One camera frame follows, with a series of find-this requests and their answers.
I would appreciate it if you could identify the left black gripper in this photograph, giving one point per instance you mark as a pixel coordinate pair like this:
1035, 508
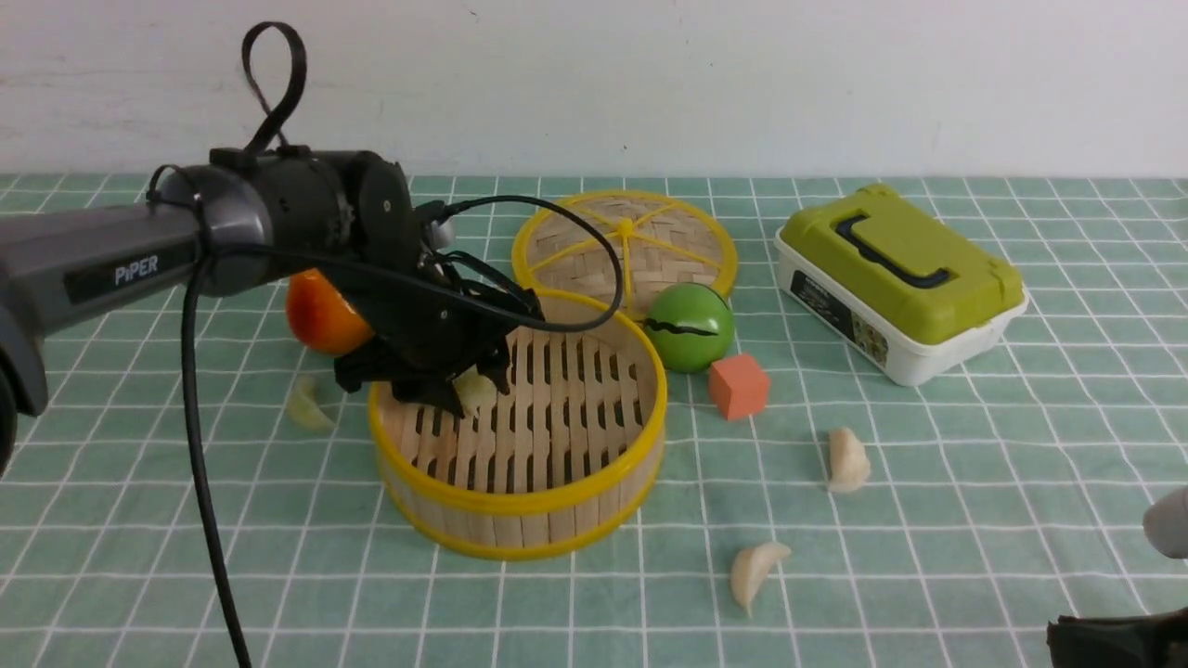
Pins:
431, 324

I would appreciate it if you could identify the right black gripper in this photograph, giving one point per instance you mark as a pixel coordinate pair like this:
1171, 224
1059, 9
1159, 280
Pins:
1159, 640

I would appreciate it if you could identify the pale dumpling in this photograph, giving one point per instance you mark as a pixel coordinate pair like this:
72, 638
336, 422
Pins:
303, 408
475, 392

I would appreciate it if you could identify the white dumpling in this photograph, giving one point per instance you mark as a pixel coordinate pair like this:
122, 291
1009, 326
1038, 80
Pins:
750, 569
849, 465

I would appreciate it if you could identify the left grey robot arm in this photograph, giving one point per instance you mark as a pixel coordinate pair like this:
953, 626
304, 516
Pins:
347, 214

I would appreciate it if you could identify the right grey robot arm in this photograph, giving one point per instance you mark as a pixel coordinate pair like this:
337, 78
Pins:
1165, 527

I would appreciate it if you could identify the bamboo steamer tray yellow rim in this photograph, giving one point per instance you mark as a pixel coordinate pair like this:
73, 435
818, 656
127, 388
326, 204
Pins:
559, 462

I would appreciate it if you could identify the bamboo steamer lid yellow rim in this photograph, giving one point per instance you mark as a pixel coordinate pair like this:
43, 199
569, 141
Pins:
660, 241

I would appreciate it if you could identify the orange red toy pear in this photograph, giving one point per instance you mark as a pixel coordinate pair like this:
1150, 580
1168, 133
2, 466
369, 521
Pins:
320, 318

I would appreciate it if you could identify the green toy ball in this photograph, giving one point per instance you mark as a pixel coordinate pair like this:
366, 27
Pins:
690, 326

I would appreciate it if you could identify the green checked tablecloth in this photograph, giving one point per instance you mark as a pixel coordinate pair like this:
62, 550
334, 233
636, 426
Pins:
1003, 494

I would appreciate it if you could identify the orange cube block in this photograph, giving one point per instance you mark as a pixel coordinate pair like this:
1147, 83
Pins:
738, 386

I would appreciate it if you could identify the green lid white box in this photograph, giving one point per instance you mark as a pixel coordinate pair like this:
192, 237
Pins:
912, 295

